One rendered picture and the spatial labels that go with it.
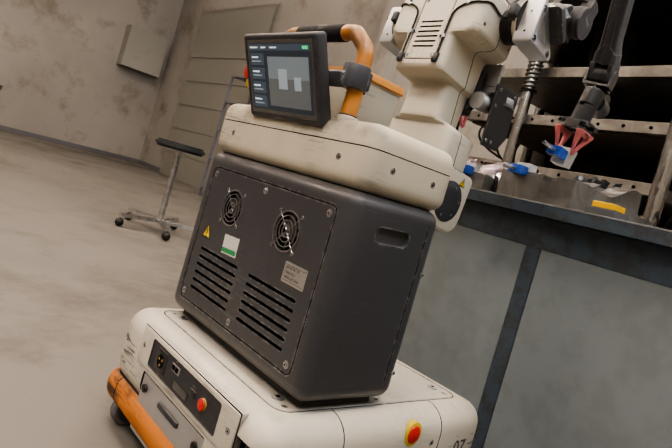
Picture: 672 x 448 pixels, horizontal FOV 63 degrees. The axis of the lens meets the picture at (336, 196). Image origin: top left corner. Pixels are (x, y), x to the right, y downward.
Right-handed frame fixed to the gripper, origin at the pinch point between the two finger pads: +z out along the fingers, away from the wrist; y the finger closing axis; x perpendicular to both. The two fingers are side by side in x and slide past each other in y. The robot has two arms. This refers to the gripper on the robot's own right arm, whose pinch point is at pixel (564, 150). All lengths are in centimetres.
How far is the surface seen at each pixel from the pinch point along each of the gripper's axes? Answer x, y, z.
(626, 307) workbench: -1.1, -36.2, 33.8
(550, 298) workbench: -1.7, -16.8, 40.7
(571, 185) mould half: 0.7, -8.0, 9.5
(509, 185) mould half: 0.2, 12.1, 15.4
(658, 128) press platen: -75, 20, -37
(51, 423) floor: 99, 14, 114
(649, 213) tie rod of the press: -72, 7, -3
